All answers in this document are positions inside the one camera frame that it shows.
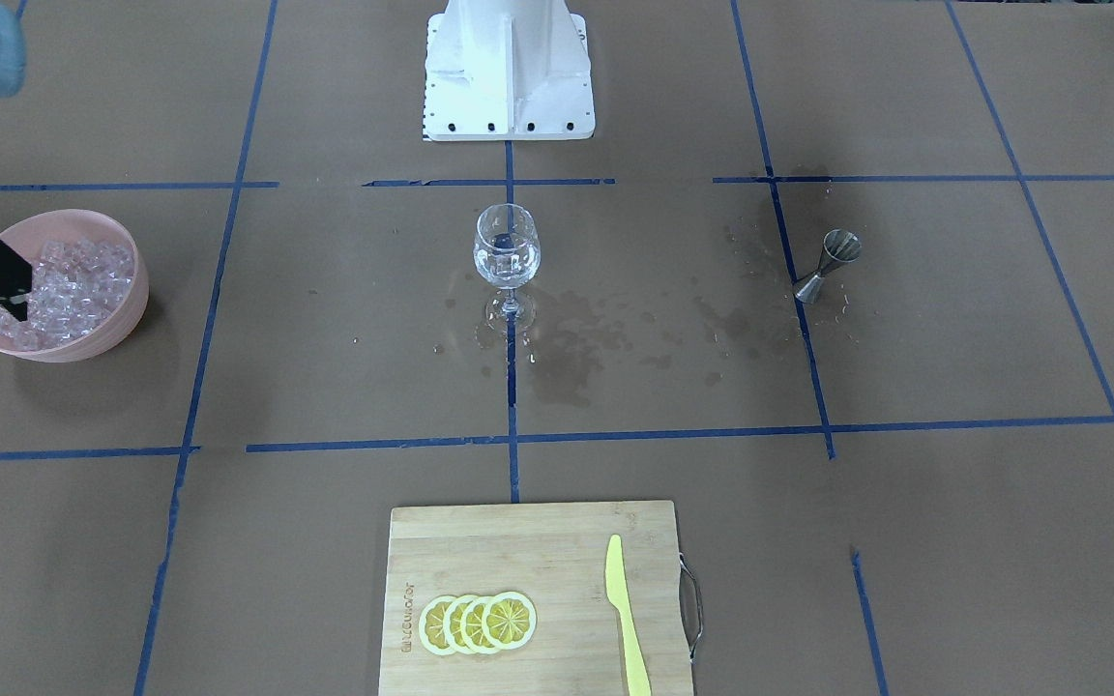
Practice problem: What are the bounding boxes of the clear ice cube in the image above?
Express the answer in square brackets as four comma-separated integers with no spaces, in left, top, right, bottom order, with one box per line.
[483,247,540,282]

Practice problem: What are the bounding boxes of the steel cocktail jigger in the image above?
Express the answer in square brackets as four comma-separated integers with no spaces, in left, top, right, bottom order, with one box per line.
[793,228,862,305]

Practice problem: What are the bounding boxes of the pink bowl of ice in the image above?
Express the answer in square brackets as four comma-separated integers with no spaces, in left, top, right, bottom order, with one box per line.
[0,210,149,363]

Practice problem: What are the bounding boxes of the clear wine glass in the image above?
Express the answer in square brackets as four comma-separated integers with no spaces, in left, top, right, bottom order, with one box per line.
[473,203,543,335]

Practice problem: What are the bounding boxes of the bamboo cutting board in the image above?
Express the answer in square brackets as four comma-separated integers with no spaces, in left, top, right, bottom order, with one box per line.
[377,501,695,695]

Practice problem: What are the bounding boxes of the yellow plastic knife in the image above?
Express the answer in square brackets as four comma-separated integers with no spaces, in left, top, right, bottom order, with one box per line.
[602,535,653,695]

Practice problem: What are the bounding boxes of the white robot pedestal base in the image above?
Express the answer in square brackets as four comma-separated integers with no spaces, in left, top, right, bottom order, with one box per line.
[422,1,597,143]

